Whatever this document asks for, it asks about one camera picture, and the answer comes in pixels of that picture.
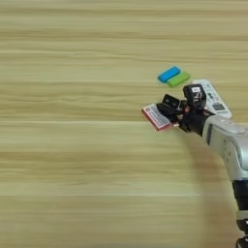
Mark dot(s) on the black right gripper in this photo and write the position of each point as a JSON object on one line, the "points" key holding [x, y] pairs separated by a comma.
{"points": [[193, 121]]}

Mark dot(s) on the red white card box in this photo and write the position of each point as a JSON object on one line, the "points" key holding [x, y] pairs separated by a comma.
{"points": [[155, 117]]}

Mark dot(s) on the white remote control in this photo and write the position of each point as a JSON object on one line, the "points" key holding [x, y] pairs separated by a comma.
{"points": [[217, 101]]}

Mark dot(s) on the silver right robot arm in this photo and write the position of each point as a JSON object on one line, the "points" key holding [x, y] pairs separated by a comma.
{"points": [[229, 145]]}

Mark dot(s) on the green rectangular block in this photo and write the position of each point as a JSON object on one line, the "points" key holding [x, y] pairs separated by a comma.
{"points": [[178, 79]]}

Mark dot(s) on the blue rectangular block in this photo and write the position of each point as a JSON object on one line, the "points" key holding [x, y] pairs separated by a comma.
{"points": [[169, 74]]}

